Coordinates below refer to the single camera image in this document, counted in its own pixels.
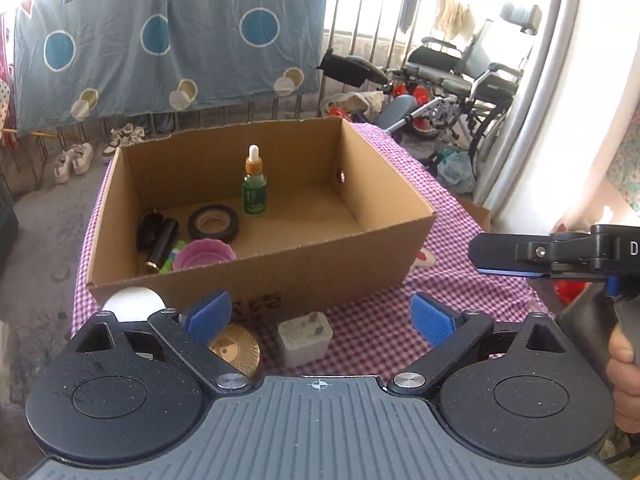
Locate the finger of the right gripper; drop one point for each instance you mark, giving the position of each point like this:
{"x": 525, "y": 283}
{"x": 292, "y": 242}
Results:
{"x": 510, "y": 255}

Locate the black cushioned leg rest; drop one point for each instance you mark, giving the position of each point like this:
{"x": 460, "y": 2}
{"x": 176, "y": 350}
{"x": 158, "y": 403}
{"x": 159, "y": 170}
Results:
{"x": 352, "y": 70}

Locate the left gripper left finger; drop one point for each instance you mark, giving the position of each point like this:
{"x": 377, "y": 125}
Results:
{"x": 188, "y": 334}

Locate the blue patterned hanging blanket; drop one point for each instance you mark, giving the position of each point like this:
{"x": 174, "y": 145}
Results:
{"x": 87, "y": 59}

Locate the person's right hand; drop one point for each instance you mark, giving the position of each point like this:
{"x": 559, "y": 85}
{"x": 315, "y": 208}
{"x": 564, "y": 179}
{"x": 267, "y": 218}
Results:
{"x": 624, "y": 374}

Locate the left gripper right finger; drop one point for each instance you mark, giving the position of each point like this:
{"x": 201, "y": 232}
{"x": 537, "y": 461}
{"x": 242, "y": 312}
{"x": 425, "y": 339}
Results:
{"x": 454, "y": 338}

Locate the teal plastic bag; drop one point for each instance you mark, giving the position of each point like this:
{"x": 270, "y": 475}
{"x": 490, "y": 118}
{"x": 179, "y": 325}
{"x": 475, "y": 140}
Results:
{"x": 455, "y": 173}

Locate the white usb wall charger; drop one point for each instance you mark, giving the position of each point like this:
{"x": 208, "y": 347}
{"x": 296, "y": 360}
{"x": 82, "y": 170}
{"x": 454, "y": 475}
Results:
{"x": 304, "y": 340}

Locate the black gold lipstick tube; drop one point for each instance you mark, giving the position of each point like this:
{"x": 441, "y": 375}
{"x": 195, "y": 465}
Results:
{"x": 161, "y": 249}

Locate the white brown sneaker pair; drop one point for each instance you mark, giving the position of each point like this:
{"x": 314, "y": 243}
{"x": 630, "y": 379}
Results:
{"x": 122, "y": 137}

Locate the open cardboard box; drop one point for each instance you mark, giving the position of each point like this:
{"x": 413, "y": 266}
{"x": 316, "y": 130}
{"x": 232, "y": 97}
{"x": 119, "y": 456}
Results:
{"x": 341, "y": 221}

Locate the metal balcony railing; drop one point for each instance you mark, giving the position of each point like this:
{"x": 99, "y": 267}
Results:
{"x": 381, "y": 31}

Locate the black tape roll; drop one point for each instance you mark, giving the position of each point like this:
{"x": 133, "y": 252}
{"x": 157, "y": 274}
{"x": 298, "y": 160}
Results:
{"x": 214, "y": 222}

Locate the dark cabinet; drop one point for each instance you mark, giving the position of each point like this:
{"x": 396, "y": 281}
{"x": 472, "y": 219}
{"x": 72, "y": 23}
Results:
{"x": 9, "y": 224}

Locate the small cardboard box on floor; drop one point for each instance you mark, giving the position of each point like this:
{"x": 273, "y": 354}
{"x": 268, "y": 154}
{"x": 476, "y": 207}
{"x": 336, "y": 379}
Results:
{"x": 480, "y": 215}

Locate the black wheelchair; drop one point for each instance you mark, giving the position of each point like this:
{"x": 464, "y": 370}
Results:
{"x": 459, "y": 99}

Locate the white sneaker pair left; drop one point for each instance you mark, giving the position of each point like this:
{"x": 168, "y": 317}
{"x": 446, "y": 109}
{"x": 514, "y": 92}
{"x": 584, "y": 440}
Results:
{"x": 77, "y": 160}

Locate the green lip balm tube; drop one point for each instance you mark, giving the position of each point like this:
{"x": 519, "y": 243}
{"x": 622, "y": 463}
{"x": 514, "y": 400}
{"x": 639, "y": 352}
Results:
{"x": 168, "y": 265}

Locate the white green supplement bottle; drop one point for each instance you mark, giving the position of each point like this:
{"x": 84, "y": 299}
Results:
{"x": 134, "y": 304}

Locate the gold lidded black jar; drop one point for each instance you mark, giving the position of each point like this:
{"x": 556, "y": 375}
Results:
{"x": 238, "y": 347}

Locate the green dropper bottle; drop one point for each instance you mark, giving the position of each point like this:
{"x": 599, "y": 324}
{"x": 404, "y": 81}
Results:
{"x": 254, "y": 187}

